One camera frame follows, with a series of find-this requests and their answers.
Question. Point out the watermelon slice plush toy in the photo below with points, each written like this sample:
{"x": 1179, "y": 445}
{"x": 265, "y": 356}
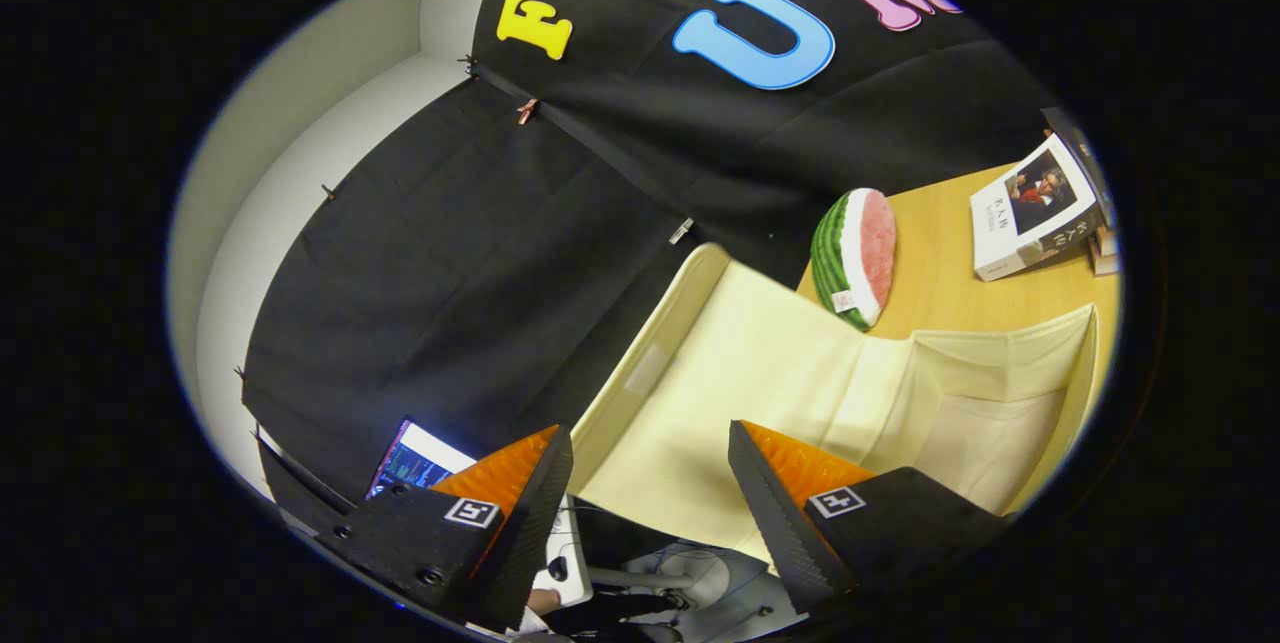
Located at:
{"x": 850, "y": 258}

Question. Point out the white portrait cover book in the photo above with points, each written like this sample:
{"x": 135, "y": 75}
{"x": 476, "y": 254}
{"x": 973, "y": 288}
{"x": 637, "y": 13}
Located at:
{"x": 1030, "y": 213}

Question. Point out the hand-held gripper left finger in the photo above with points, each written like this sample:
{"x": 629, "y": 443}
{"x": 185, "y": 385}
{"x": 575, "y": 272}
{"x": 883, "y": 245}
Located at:
{"x": 520, "y": 543}

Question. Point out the black backdrop cloth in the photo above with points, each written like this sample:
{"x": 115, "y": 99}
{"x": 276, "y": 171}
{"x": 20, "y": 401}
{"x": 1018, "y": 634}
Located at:
{"x": 450, "y": 273}

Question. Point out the red clothespin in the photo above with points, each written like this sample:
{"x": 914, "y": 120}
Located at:
{"x": 527, "y": 110}

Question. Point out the tan paperback book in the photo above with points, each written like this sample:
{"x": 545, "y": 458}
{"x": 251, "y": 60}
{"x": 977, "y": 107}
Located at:
{"x": 1104, "y": 241}
{"x": 1104, "y": 266}

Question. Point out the black hardcover book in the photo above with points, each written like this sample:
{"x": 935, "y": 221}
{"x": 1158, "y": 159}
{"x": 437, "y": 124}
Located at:
{"x": 1085, "y": 158}

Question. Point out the laptop computer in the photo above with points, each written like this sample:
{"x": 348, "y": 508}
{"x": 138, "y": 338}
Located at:
{"x": 410, "y": 463}

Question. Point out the cream fabric storage box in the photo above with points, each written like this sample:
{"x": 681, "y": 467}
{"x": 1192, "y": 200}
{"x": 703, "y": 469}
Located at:
{"x": 760, "y": 373}

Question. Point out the grey office chair base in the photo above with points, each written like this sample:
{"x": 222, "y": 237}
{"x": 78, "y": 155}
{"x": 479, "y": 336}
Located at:
{"x": 700, "y": 578}

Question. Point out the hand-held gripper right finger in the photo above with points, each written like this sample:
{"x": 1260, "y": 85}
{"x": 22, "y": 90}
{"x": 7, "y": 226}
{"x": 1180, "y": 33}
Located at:
{"x": 775, "y": 523}

